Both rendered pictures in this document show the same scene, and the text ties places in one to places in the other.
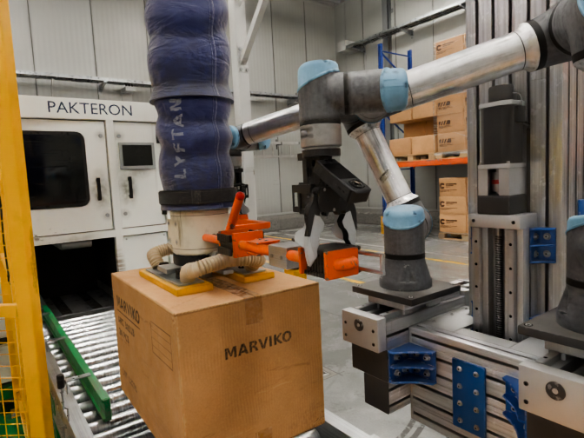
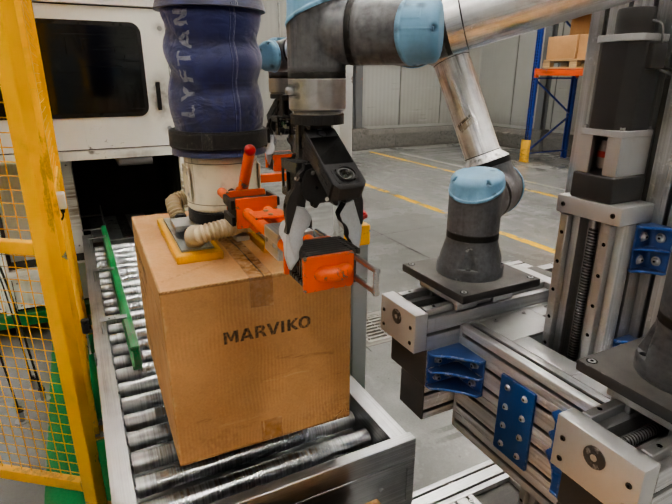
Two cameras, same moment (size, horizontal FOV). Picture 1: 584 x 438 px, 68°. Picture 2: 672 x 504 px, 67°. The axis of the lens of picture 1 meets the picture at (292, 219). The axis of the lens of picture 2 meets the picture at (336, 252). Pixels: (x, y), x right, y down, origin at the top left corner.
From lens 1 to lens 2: 0.25 m
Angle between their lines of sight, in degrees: 16
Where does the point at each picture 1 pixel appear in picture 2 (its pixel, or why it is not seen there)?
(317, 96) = (306, 37)
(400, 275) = (459, 261)
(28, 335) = (47, 277)
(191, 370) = (181, 354)
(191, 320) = (180, 300)
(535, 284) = (632, 297)
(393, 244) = (455, 220)
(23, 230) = (30, 161)
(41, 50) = not seen: outside the picture
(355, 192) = (339, 188)
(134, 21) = not seen: outside the picture
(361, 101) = (368, 49)
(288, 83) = not seen: outside the picture
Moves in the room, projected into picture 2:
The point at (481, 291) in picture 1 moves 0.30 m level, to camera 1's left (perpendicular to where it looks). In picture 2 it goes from (558, 296) to (407, 286)
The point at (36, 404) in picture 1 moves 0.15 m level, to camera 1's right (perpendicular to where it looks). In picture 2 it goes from (61, 346) to (106, 350)
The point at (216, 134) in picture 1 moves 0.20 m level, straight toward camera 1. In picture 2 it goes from (234, 59) to (212, 55)
